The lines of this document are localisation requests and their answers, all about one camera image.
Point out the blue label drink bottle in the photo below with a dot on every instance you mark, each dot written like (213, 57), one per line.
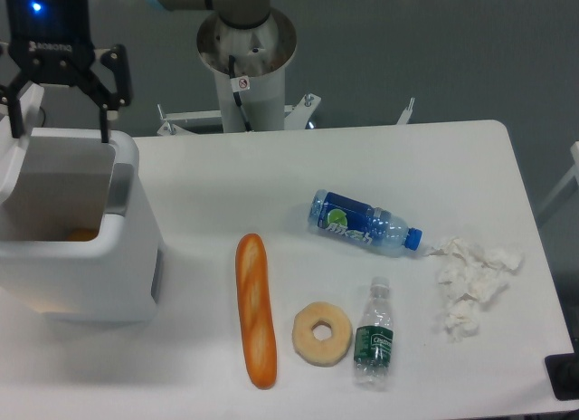
(362, 225)

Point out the green label water bottle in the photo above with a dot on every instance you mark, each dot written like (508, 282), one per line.
(374, 338)

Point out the orange fruit in bin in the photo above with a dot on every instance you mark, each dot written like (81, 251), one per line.
(82, 235)

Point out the white trash can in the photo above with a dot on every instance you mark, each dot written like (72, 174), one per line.
(56, 180)

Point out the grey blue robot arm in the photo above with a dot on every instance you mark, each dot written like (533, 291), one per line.
(109, 84)

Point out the white frame at right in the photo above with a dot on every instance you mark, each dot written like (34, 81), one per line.
(561, 192)

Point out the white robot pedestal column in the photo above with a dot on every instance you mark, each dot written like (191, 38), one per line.
(249, 66)

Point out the orange baguette bread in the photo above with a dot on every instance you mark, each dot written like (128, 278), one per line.
(254, 308)

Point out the crumpled white tissue paper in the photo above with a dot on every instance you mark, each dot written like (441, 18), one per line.
(470, 279)

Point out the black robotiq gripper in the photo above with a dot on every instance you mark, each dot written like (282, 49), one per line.
(50, 35)

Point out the black device at edge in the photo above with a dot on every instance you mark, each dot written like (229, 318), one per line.
(562, 370)

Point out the white metal base frame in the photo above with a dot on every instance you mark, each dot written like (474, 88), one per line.
(297, 116)

